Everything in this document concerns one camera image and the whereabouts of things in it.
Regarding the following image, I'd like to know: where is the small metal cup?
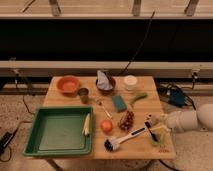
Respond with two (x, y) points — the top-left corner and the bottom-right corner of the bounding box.
(78, 88), (89, 104)

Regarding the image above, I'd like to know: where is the white lidded container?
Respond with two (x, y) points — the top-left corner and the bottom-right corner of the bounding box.
(124, 75), (137, 91)

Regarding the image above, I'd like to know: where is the black cable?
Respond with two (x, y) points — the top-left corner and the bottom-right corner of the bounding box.
(120, 9), (157, 76)

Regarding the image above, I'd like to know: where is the bunch of dark grapes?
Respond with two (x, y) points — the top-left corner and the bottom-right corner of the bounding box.
(118, 111), (134, 131)

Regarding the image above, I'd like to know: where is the crumpled grey cloth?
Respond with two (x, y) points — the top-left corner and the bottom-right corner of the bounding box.
(97, 70), (110, 89)

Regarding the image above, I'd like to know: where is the orange peach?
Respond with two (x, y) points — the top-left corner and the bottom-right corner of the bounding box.
(100, 120), (113, 134)

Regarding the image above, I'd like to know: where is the black power adapter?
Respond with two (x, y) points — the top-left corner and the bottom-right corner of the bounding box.
(0, 132), (13, 155)

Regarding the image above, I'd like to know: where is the green sponge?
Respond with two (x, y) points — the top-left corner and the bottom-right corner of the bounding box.
(112, 96), (127, 112)

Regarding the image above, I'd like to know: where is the yellow corn cob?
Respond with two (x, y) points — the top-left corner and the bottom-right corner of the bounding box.
(82, 113), (90, 136)

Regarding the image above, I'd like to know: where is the orange bowl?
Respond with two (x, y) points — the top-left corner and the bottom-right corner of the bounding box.
(56, 75), (80, 94)

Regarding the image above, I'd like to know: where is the green plastic cup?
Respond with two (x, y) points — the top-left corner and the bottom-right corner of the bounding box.
(150, 133), (167, 147)

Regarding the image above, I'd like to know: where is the metal spoon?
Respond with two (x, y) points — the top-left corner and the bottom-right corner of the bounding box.
(98, 102), (112, 119)

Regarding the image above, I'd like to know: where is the blue power box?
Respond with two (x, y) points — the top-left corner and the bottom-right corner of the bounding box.
(169, 89), (185, 107)

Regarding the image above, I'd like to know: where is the dark brown bowl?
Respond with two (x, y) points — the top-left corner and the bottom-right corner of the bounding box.
(95, 77), (116, 95)

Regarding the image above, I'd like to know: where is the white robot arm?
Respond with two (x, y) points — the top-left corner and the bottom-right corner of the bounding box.
(147, 104), (213, 133)

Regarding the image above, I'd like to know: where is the green plastic tray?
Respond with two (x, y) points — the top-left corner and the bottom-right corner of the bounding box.
(23, 106), (94, 157)

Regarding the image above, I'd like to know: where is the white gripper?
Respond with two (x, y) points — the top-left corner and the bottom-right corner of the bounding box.
(145, 114), (171, 134)

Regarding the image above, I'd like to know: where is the white dish brush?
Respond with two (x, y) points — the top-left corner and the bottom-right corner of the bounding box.
(104, 127), (145, 152)

